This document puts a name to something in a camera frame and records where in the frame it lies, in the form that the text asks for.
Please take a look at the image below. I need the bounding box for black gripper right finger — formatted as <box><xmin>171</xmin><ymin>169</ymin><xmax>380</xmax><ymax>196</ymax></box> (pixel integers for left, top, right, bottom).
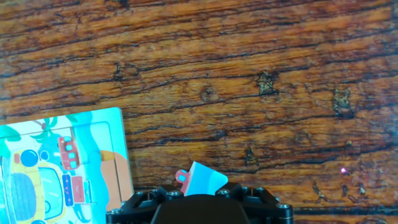
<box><xmin>215</xmin><ymin>182</ymin><xmax>295</xmax><ymax>224</ymax></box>

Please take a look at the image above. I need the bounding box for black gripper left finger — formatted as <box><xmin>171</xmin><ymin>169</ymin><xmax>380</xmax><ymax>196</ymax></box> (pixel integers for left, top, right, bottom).
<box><xmin>105</xmin><ymin>185</ymin><xmax>187</xmax><ymax>224</ymax></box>

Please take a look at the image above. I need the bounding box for small blue puzzle piece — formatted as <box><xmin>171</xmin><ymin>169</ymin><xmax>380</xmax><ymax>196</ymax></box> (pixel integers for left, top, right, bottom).
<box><xmin>175</xmin><ymin>161</ymin><xmax>229</xmax><ymax>197</ymax></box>

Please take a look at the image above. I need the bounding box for cartoon car puzzle board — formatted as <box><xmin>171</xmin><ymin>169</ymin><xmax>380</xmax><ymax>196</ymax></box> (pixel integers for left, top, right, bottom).
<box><xmin>0</xmin><ymin>107</ymin><xmax>134</xmax><ymax>224</ymax></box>

